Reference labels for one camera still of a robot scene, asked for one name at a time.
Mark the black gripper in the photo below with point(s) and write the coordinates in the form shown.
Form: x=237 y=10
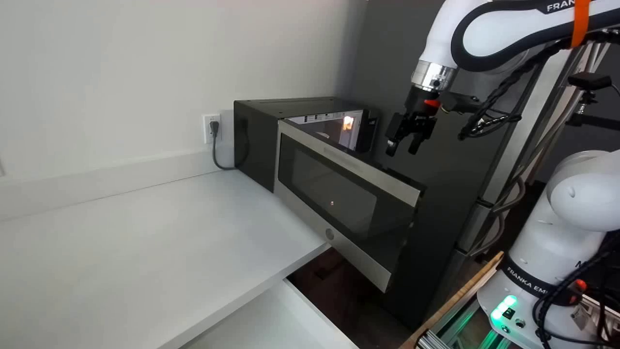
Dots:
x=419 y=119

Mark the microwave door with glass window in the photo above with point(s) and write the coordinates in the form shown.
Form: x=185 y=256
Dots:
x=361 y=210

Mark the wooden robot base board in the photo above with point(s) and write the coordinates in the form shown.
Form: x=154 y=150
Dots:
x=456 y=301

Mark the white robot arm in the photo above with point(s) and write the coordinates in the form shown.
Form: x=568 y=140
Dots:
x=535 y=293

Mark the black microwave oven body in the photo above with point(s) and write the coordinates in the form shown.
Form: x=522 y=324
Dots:
x=256 y=130

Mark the grey refrigerator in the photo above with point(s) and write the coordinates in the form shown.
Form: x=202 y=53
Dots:
x=460 y=179

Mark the dark wooden base cabinet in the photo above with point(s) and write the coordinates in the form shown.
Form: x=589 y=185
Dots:
x=349 y=301

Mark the open white drawer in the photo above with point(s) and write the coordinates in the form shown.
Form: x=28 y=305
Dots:
x=279 y=318

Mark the white wall outlet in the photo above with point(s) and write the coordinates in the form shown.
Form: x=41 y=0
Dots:
x=212 y=127

